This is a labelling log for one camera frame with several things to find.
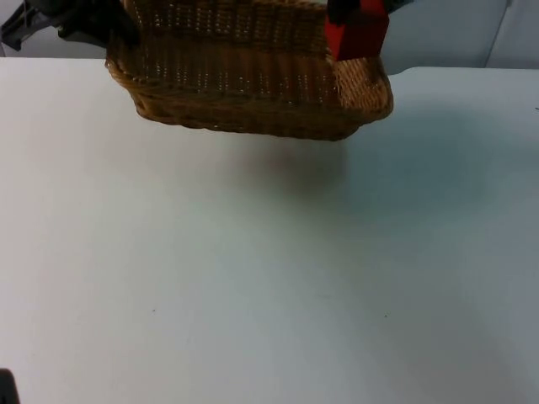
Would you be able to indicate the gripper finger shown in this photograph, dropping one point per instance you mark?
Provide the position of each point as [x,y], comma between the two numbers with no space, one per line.
[396,4]
[342,9]

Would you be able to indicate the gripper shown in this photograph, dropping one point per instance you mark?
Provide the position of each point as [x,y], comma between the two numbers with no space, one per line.
[78,19]

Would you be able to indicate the red cube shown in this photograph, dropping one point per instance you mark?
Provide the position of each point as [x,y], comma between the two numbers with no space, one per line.
[358,35]

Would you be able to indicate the black blurred object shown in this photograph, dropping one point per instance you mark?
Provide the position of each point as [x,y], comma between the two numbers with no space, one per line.
[6,387]

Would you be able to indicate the pale brown wicker basket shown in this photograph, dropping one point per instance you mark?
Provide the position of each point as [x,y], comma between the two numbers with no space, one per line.
[252,92]

